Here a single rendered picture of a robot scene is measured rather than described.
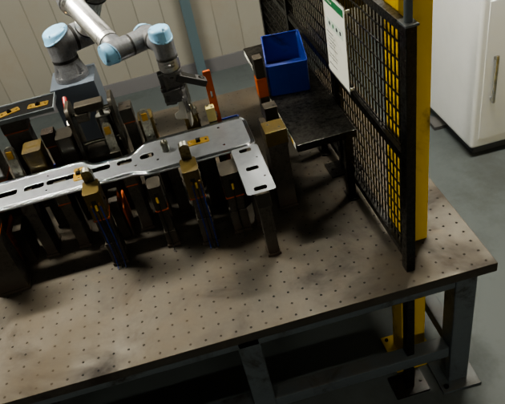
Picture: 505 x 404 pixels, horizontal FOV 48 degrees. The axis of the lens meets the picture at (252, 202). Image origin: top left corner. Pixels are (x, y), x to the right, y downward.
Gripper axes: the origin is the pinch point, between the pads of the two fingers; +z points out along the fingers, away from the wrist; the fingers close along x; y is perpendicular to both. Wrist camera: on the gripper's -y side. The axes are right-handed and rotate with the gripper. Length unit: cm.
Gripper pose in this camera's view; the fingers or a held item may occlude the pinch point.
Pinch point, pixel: (191, 116)
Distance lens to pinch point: 213.6
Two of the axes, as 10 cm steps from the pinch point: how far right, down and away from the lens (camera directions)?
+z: 1.9, 7.6, 6.3
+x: 2.2, 5.9, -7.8
